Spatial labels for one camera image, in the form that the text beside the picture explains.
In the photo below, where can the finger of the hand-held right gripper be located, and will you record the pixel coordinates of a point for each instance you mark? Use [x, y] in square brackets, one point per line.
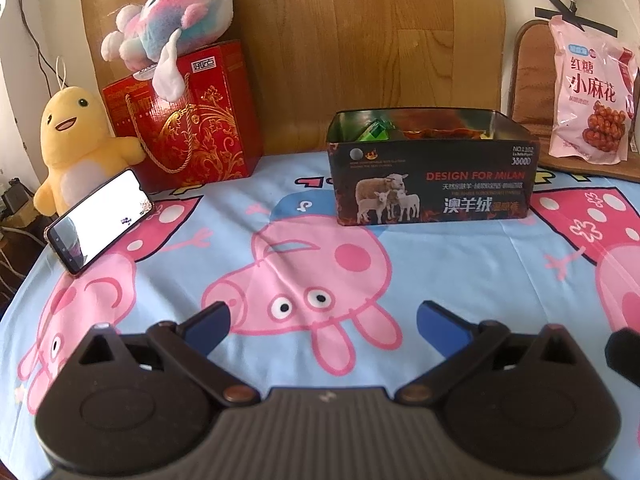
[625, 350]

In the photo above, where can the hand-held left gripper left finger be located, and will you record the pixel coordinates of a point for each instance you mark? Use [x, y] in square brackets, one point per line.
[210, 324]

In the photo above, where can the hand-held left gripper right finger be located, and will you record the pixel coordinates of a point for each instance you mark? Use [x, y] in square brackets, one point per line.
[440, 324]

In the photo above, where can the black tin box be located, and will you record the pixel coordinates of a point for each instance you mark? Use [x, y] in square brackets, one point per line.
[435, 185]

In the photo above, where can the printed cartoon bedsheet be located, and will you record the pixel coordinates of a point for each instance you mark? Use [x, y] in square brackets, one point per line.
[450, 270]

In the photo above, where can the smartphone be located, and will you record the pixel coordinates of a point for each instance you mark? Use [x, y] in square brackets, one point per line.
[100, 220]

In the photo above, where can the red orange snack packet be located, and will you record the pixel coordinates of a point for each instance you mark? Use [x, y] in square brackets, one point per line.
[440, 133]

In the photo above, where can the red gift box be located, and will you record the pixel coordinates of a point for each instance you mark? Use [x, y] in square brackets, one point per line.
[200, 130]

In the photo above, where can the green snack packet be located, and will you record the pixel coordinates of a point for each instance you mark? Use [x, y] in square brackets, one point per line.
[375, 132]

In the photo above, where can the yellow plush duck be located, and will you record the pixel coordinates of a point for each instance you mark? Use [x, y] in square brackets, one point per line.
[80, 145]

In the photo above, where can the pink snack bag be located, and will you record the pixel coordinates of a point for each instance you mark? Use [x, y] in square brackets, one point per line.
[595, 95]

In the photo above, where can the wooden headboard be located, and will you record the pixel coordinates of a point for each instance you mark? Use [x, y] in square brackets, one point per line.
[360, 35]

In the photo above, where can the pink blue plush fish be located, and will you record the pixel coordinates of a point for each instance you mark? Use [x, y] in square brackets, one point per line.
[185, 15]

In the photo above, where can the black tape cross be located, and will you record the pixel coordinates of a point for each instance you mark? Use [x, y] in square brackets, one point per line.
[565, 10]

